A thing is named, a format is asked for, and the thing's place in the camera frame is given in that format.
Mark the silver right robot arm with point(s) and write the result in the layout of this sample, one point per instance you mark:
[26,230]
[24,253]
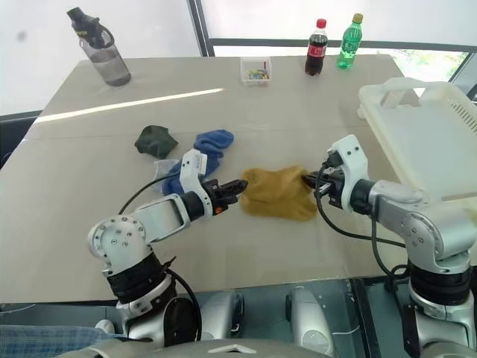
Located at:
[410,216]

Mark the cola bottle red cap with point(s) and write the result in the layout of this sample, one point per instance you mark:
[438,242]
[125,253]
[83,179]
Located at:
[316,56]

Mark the green soda bottle yellow cap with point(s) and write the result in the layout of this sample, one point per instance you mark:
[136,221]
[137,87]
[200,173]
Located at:
[348,48]

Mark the clear box with colourful clips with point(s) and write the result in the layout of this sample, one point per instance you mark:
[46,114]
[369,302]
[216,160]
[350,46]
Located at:
[246,71]

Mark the blue plaid cloth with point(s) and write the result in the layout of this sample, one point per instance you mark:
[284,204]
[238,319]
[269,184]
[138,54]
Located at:
[44,341]

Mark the white plastic basket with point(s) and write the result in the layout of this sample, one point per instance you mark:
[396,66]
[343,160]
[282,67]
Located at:
[417,138]

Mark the black table leg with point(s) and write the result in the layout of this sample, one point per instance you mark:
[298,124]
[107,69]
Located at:
[367,320]

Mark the white shoe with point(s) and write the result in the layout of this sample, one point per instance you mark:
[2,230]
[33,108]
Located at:
[105,325]

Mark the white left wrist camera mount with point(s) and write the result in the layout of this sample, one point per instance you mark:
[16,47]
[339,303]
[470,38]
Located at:
[190,168]

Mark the dark green sock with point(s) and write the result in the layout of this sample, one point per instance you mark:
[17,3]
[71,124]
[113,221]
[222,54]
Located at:
[156,141]

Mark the silver rounded robot housing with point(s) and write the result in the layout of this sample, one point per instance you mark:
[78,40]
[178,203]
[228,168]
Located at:
[309,320]
[220,317]

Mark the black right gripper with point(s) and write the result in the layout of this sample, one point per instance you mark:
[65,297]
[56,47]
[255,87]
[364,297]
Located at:
[335,186]

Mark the grey water bottle black lid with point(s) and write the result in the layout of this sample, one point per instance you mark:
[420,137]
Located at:
[110,63]

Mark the grey robot chest cover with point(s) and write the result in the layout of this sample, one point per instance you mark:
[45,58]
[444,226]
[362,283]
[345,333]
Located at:
[179,350]

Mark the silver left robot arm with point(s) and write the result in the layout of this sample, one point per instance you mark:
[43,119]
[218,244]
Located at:
[156,216]

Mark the grey and blue cloth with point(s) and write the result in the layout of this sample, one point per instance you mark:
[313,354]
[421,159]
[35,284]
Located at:
[161,168]

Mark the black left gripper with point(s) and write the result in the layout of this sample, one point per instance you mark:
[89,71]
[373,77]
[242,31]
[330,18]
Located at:
[218,197]

